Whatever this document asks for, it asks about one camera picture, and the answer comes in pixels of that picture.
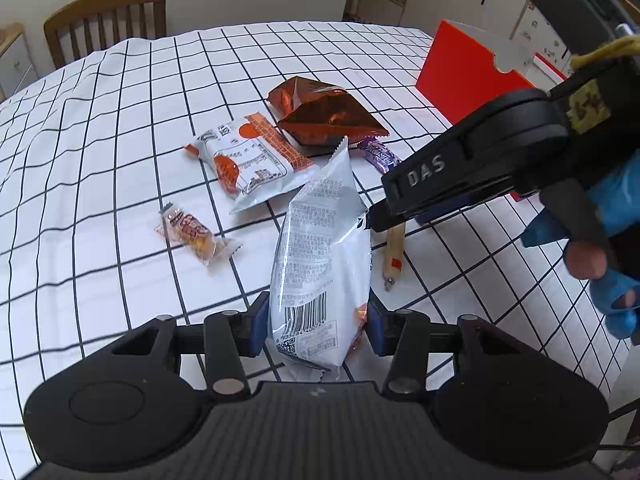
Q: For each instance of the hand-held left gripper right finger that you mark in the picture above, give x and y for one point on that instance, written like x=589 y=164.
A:
x=375 y=327

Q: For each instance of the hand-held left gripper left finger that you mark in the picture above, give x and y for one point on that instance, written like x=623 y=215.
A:
x=259 y=325

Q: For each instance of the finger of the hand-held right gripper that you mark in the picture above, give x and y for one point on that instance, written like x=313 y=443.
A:
x=382 y=221
x=450 y=212

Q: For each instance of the sausage stick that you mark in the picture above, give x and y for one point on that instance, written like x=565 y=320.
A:
x=395 y=252

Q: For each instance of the purple candy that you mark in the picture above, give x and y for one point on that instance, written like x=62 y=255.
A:
x=377 y=154

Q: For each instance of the silver snack bag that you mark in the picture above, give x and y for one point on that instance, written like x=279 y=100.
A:
x=315 y=260

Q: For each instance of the red cardboard box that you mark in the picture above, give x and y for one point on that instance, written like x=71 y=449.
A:
x=450 y=80

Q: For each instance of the small orange candy packet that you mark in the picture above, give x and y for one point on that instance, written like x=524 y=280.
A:
x=192 y=230

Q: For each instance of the white orange snack packet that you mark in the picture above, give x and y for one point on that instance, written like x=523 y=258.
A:
x=250 y=170

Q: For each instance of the person's right hand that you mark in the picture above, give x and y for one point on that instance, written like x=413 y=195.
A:
x=582 y=260

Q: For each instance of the brown shiny snack bag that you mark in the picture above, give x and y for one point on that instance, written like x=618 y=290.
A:
x=325 y=115

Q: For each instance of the orange stick snack packet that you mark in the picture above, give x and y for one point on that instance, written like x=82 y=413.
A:
x=280 y=145

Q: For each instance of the white cabinet with stickers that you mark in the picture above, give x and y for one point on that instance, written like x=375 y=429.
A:
x=545 y=30

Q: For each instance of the checkered tablecloth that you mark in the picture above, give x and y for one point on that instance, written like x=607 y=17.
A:
x=100 y=160

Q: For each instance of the wooden chair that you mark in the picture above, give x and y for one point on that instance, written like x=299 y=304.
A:
x=100 y=5

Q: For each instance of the white wooden sideboard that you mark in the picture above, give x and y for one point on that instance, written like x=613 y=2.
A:
x=15 y=65

